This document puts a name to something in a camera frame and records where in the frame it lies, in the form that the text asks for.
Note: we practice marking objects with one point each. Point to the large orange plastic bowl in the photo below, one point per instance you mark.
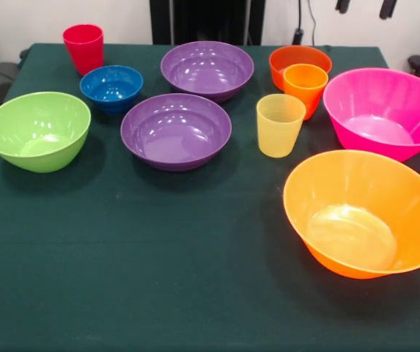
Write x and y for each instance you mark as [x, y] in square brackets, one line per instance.
[360, 220]

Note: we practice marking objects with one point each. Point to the purple plastic bowl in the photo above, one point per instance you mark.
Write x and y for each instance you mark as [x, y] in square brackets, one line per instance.
[176, 132]
[207, 69]

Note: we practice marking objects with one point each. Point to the yellow plastic cup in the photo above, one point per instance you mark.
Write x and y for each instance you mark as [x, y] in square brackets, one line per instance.
[279, 128]

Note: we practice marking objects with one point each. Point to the dark green tablecloth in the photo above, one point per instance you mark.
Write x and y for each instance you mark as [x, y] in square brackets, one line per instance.
[121, 238]

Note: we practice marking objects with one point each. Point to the small red-orange plastic bowl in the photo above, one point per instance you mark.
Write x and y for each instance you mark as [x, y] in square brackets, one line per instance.
[279, 69]

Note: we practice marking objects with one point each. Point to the orange plastic cup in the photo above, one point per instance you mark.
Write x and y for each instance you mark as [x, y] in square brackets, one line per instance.
[305, 88]

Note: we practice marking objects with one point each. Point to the blue plastic bowl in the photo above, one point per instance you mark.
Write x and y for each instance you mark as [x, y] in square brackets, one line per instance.
[110, 91]

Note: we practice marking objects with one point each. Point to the red plastic cup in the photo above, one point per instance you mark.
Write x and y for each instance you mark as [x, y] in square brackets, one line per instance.
[83, 51]

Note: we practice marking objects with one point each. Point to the light green plastic bowl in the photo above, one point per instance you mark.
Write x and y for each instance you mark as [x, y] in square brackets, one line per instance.
[37, 128]

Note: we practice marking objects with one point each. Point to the large pink plastic bowl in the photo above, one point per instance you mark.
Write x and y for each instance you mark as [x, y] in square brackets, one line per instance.
[378, 110]

